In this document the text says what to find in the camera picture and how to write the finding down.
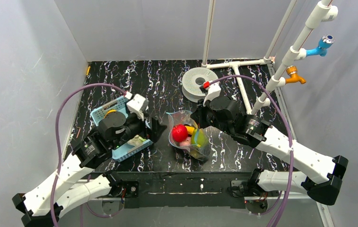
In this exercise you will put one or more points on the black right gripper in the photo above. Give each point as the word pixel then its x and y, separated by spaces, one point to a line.
pixel 202 113

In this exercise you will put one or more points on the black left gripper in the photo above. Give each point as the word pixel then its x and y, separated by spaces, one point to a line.
pixel 149 126

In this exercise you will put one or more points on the red toy apple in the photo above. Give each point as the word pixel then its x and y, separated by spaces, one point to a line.
pixel 179 133

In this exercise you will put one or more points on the green toy pear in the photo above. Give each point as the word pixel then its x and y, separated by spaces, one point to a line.
pixel 199 138

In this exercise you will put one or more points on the clear zip top bag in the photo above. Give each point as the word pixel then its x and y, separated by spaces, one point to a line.
pixel 184 117

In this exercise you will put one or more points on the light blue plastic basket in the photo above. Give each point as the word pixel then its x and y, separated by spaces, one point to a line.
pixel 125 150

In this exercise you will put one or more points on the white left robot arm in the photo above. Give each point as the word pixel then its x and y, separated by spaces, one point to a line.
pixel 56 195

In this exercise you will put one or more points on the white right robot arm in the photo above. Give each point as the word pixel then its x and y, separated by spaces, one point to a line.
pixel 318 176

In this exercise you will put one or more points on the green white toy cabbage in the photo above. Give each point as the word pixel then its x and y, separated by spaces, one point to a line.
pixel 136 141

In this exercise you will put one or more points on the white perforated filament spool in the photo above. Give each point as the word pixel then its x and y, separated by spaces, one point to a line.
pixel 193 79

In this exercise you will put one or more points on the orange plastic tap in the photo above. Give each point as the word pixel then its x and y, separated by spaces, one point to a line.
pixel 293 77

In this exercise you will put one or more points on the blue plastic tap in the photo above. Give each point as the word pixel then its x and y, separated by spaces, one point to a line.
pixel 321 49

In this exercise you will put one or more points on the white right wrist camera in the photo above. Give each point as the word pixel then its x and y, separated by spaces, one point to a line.
pixel 211 91

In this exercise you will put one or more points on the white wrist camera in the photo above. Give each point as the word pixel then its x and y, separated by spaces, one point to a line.
pixel 211 91
pixel 138 105

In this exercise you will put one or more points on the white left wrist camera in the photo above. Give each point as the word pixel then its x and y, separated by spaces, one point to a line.
pixel 138 105

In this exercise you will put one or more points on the white PVC pipe frame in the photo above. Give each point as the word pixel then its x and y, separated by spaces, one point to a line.
pixel 323 11

